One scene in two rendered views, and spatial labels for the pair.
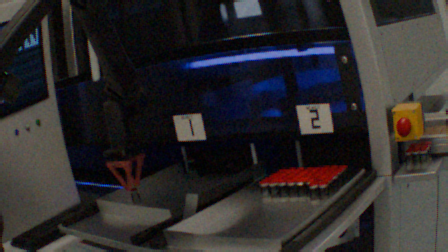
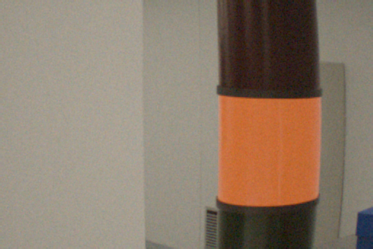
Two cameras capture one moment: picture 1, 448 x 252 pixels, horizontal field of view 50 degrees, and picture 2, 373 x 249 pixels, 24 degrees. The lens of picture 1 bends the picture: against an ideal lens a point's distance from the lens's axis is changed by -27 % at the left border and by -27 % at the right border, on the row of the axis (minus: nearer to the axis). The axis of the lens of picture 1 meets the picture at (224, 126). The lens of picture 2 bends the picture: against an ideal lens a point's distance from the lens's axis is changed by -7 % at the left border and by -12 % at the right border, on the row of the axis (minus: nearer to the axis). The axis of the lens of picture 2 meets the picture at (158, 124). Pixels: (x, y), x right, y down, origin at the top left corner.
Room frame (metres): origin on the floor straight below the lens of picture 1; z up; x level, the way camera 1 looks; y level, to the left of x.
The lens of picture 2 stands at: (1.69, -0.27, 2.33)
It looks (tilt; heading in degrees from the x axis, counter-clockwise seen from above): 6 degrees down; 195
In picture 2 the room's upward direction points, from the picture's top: straight up
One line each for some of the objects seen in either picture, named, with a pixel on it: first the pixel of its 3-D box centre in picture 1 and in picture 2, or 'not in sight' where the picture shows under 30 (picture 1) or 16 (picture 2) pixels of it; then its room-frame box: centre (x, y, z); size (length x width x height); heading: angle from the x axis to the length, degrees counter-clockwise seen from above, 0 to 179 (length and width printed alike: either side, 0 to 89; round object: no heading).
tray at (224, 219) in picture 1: (274, 210); not in sight; (1.10, -0.06, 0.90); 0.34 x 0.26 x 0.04; 140
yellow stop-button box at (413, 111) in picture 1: (409, 120); not in sight; (1.12, -0.40, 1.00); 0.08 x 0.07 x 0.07; 141
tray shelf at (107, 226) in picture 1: (219, 214); not in sight; (1.24, 0.05, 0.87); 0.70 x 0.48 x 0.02; 51
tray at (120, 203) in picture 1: (177, 189); not in sight; (1.40, 0.13, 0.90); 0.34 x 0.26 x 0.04; 141
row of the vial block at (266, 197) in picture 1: (297, 190); not in sight; (1.16, -0.12, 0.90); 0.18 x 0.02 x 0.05; 50
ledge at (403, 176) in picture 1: (422, 167); not in sight; (1.14, -0.44, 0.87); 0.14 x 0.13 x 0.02; 141
